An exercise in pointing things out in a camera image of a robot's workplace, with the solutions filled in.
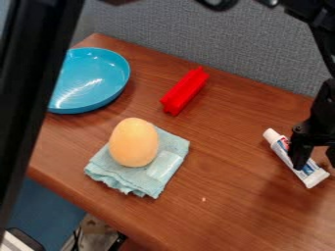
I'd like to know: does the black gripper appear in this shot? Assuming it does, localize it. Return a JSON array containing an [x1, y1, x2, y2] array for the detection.
[[289, 78, 335, 171]]

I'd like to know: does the white toothpaste tube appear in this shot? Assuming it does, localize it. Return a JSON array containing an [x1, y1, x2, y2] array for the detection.
[[263, 128, 330, 188]]

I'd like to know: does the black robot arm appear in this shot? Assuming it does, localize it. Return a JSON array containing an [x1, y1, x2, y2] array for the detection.
[[0, 0, 335, 241]]

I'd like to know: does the blue plate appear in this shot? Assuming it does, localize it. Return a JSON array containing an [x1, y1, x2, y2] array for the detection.
[[48, 47, 131, 114]]

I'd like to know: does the red plastic block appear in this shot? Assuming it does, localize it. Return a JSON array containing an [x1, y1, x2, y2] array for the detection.
[[161, 67, 210, 116]]

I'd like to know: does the light blue folded cloth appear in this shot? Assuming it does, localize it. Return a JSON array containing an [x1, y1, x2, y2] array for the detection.
[[84, 127, 190, 199]]

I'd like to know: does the orange egg-shaped sponge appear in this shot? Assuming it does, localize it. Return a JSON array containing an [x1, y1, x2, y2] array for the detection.
[[108, 118, 159, 168]]

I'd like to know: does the dark object at corner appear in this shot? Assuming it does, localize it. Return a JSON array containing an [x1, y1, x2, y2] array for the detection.
[[0, 227, 46, 251]]

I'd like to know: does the table leg frame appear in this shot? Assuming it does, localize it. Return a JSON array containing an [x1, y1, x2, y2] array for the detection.
[[60, 214, 127, 251]]

